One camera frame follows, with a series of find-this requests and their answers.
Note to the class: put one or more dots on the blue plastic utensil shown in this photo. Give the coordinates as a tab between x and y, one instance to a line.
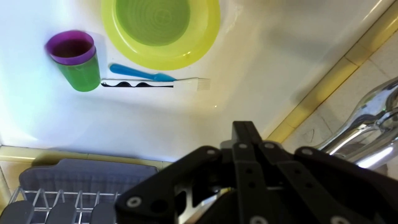
136	73

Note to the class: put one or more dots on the dark blue dish rack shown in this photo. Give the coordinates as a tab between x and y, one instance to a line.
78	178

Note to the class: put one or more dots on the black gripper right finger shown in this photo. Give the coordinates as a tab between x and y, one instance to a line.
314	186

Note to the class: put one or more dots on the chrome wall tap faucet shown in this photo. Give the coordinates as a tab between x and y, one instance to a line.
368	124

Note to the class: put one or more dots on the lime green plastic plate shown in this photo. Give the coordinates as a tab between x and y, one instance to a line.
159	28

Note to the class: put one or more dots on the green cup with purple cup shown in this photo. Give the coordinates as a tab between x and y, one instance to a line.
78	66

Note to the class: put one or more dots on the white ceramic sink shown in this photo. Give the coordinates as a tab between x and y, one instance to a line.
165	119

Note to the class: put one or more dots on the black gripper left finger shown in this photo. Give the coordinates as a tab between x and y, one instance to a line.
199	182

